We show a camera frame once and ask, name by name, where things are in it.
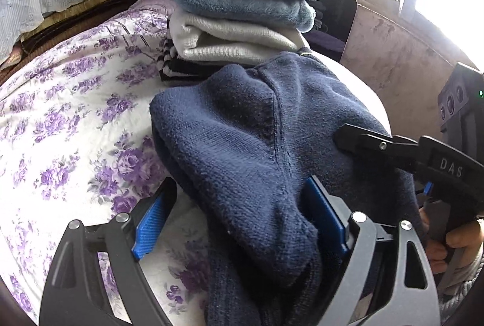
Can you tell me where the black white striped garment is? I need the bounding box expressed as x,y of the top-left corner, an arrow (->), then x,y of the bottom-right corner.
159,39 -> 212,86

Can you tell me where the brown woven mat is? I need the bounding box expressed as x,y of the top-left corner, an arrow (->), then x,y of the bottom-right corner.
19,0 -> 140,51

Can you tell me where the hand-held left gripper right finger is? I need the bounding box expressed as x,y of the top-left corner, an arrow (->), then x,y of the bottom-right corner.
302,176 -> 442,326

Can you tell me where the purple floral bedsheet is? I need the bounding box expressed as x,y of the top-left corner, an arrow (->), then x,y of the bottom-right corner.
0,0 -> 392,326

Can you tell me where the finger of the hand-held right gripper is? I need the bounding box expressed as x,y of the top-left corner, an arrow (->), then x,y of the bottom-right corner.
333,124 -> 429,175

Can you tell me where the pale grey folded garment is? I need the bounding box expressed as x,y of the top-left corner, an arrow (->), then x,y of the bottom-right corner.
168,10 -> 311,66

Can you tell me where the person's right hand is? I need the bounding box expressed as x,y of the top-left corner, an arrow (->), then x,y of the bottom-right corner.
419,207 -> 484,275

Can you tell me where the navy knit cardigan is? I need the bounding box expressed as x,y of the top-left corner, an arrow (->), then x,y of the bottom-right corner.
149,51 -> 426,326

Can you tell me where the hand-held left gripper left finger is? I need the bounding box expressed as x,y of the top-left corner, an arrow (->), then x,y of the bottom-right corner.
38,177 -> 178,326

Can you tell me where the pink folded bedding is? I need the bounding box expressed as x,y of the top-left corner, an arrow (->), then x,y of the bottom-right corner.
0,41 -> 27,70

